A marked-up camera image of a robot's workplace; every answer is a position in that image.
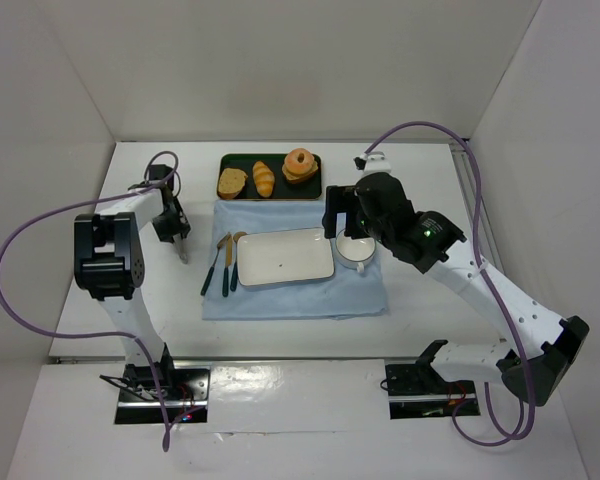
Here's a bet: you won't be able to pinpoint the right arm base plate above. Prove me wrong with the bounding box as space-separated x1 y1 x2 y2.
379 363 480 420

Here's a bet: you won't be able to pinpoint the dark green tray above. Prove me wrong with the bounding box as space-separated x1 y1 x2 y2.
217 153 323 201

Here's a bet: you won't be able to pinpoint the bread slice under donut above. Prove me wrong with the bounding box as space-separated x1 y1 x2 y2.
282 162 319 184

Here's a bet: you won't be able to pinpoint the white rectangular plate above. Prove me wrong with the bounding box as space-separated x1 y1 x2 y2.
237 228 335 287

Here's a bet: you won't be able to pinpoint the metal serving tongs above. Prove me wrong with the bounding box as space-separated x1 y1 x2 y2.
172 172 190 265

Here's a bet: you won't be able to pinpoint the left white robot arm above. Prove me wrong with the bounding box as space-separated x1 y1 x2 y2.
74 164 191 392

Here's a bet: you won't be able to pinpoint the purple cable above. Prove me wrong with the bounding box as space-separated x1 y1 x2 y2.
0 150 181 454
364 121 539 445

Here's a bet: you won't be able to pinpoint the green handled knife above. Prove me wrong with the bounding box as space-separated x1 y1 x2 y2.
200 234 228 296

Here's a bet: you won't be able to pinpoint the orange glazed donut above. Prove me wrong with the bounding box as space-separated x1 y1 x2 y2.
284 148 315 175

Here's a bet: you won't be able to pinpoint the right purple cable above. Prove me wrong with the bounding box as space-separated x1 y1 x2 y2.
364 121 539 445

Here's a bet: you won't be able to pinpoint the white round cup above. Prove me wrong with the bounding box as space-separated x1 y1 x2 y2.
334 229 377 275

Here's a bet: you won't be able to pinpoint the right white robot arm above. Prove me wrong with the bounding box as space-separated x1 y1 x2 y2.
322 172 590 406

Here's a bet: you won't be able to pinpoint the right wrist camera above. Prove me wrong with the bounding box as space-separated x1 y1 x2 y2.
354 152 391 178

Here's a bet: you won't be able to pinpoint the green handled spoon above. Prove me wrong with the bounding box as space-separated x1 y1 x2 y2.
229 231 246 292

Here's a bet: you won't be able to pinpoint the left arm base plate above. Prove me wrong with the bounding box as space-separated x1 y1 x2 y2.
99 363 211 425

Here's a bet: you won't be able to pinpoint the golden croissant roll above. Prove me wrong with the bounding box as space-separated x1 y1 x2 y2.
252 161 275 198

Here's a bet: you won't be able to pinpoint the sliced brown bread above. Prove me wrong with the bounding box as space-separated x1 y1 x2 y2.
217 168 248 200

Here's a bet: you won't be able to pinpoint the green handled fork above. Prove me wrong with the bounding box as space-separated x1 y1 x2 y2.
222 232 233 298

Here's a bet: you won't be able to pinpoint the aluminium frame rail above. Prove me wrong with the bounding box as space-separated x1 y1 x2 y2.
450 140 504 271

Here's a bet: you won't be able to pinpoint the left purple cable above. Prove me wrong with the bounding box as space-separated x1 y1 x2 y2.
0 150 181 454

